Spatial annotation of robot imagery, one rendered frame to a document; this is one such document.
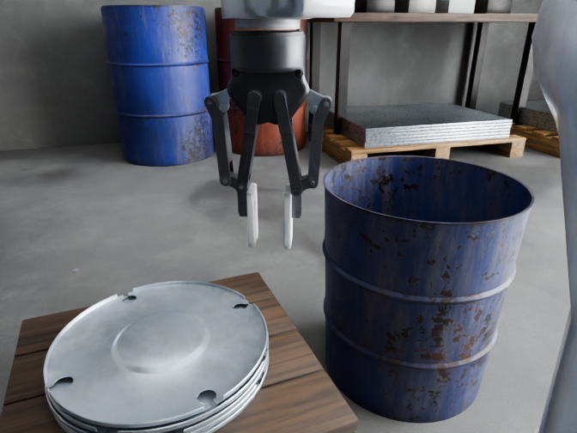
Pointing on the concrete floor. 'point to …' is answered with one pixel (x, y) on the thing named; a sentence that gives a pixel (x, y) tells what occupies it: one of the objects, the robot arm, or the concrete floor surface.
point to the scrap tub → (416, 279)
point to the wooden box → (14, 417)
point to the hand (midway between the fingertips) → (270, 216)
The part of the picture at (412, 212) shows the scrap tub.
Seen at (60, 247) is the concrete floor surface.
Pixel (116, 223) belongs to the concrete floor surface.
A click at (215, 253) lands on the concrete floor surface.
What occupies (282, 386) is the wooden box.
